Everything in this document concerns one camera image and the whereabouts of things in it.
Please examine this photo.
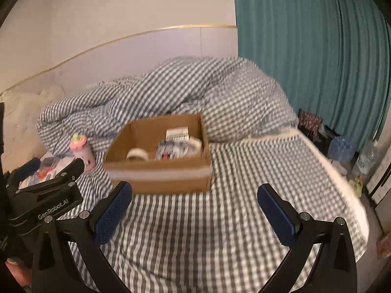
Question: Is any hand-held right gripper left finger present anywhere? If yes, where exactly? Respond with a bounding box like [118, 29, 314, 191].
[31, 181, 133, 293]

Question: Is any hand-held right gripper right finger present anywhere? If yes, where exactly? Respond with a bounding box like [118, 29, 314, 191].
[257, 183, 358, 293]

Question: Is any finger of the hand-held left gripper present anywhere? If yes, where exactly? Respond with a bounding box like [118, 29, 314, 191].
[53, 158, 85, 187]
[12, 158, 41, 181]

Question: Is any brown cardboard box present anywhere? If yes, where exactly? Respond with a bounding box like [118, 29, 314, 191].
[103, 113, 212, 194]

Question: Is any tape roll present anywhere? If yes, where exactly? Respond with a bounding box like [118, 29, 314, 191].
[126, 148, 149, 161]

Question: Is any clear packet with red label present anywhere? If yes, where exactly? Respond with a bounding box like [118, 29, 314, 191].
[156, 139, 188, 160]

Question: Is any person's left hand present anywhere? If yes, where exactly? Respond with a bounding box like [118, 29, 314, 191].
[5, 258, 32, 287]

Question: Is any pile of small packets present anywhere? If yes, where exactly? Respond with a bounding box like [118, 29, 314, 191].
[18, 156, 74, 190]

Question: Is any pink drinking bottle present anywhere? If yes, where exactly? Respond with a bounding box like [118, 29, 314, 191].
[70, 133, 96, 171]

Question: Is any grey checked bed sheet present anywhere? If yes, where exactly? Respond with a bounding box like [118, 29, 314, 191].
[46, 128, 370, 293]

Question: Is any beige pillow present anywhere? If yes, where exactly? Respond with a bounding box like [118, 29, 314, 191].
[0, 85, 66, 159]

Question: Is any pair of green slippers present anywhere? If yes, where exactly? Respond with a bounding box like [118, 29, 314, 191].
[348, 175, 365, 196]

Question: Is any pack of water bottles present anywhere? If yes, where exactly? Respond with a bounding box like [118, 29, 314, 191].
[328, 136, 356, 164]

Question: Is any patterned gift bag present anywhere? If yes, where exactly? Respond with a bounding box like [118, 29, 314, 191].
[298, 110, 323, 135]

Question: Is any green and white carton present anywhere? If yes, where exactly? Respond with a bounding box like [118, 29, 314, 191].
[165, 127, 189, 142]

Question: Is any grey fringed blanket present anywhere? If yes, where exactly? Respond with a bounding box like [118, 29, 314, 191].
[98, 75, 147, 87]

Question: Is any large clear water bottle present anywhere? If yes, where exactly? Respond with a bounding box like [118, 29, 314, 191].
[354, 140, 382, 174]

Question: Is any white cabinet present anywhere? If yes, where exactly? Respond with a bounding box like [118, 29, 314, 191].
[367, 149, 391, 203]

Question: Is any grey checked duvet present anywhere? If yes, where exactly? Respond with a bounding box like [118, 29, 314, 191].
[36, 56, 298, 159]

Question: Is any headboard with gold trim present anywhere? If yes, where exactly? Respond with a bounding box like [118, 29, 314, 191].
[0, 23, 239, 98]

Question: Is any teal curtain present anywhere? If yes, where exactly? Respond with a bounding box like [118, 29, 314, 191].
[231, 0, 391, 159]

